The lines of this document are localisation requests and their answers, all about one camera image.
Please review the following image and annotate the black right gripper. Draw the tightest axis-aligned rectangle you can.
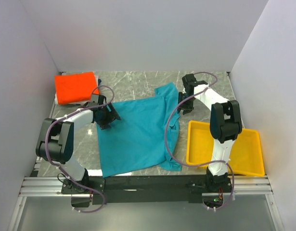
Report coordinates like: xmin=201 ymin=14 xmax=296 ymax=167
xmin=177 ymin=92 xmax=195 ymax=116

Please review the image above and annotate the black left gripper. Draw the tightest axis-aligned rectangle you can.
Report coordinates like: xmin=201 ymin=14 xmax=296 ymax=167
xmin=96 ymin=102 xmax=121 ymax=130

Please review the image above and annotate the teal t shirt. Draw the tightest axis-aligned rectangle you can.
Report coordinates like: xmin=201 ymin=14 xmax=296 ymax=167
xmin=97 ymin=83 xmax=182 ymax=177

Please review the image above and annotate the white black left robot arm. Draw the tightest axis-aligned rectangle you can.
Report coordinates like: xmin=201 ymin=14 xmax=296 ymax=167
xmin=36 ymin=94 xmax=121 ymax=194

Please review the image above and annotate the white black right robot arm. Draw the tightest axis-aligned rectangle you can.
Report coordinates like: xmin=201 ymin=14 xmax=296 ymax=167
xmin=178 ymin=74 xmax=242 ymax=192

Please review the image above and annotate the folded white t shirt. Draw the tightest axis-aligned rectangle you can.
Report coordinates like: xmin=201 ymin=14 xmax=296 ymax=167
xmin=54 ymin=92 xmax=90 ymax=105

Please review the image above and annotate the folded orange t shirt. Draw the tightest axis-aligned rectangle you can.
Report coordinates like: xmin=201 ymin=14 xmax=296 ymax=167
xmin=54 ymin=72 xmax=98 ymax=104

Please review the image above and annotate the yellow plastic tray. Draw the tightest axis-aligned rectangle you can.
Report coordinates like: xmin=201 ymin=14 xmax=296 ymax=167
xmin=186 ymin=120 xmax=265 ymax=177

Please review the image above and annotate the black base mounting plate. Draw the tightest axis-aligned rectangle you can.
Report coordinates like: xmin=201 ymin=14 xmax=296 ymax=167
xmin=61 ymin=175 xmax=232 ymax=207

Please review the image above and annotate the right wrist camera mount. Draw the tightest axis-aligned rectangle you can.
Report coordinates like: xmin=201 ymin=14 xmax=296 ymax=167
xmin=195 ymin=80 xmax=208 ymax=91

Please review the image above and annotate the aluminium frame rail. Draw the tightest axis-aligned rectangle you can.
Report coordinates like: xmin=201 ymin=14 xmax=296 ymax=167
xmin=18 ymin=176 xmax=273 ymax=197

